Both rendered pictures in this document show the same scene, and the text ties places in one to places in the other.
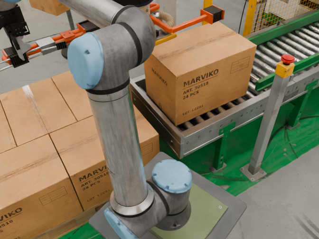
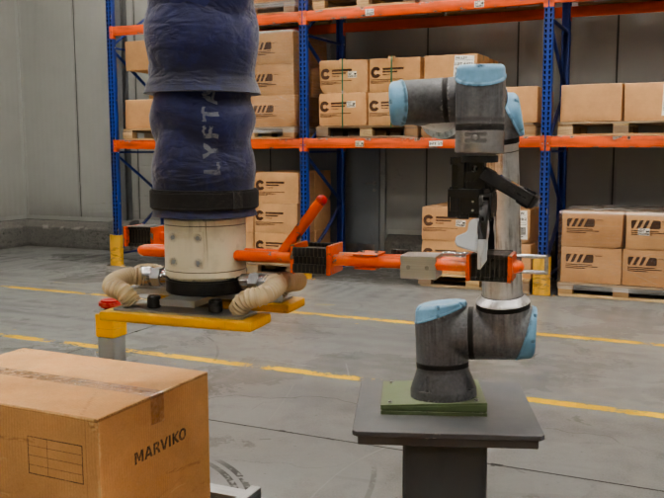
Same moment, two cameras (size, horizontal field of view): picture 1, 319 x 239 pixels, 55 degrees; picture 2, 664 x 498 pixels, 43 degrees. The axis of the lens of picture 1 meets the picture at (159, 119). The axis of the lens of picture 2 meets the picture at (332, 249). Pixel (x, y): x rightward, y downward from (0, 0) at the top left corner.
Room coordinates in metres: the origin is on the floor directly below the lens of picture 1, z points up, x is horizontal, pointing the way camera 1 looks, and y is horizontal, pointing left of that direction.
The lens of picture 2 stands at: (2.31, 1.67, 1.49)
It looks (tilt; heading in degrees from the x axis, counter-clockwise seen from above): 7 degrees down; 234
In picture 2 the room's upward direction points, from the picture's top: straight up
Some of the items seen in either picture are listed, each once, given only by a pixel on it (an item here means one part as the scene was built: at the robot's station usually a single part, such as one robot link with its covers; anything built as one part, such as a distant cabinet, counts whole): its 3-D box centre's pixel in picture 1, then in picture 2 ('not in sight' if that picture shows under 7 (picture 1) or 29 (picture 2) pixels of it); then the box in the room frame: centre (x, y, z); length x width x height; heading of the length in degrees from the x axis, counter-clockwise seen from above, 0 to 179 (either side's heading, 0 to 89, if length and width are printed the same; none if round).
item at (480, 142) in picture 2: (2, 1); (478, 143); (1.16, 0.58, 1.50); 0.10 x 0.09 x 0.05; 34
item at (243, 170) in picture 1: (253, 170); not in sight; (1.38, -0.71, 0.01); 0.15 x 0.15 x 0.03; 30
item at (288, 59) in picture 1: (287, 60); (110, 305); (1.38, -0.71, 1.02); 0.07 x 0.07 x 0.04
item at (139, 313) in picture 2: not in sight; (184, 309); (1.56, 0.16, 1.17); 0.34 x 0.10 x 0.05; 124
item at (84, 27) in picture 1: (89, 29); (316, 257); (1.34, 0.32, 1.27); 0.10 x 0.08 x 0.06; 34
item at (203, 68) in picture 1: (197, 71); (58, 458); (1.69, -0.27, 0.75); 0.60 x 0.40 x 0.40; 119
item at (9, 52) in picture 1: (15, 54); (491, 266); (1.15, 0.61, 1.27); 0.08 x 0.07 x 0.05; 124
